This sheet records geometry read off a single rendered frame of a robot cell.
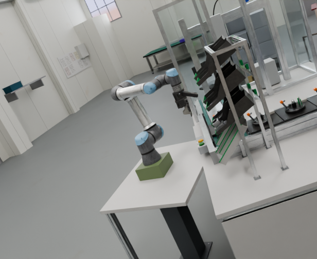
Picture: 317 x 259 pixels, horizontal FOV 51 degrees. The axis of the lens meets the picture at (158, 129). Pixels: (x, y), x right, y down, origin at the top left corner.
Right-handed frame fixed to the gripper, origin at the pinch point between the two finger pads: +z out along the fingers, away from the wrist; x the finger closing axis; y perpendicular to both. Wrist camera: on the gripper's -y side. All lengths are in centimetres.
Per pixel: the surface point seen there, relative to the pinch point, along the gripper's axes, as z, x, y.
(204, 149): 30.2, -3.2, 1.3
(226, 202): 37, 61, -1
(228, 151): 16.1, 43.7, -13.5
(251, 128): 26.3, -0.1, -35.5
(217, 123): -1.5, 40.2, -13.5
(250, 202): 38, 69, -14
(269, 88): 30, -84, -73
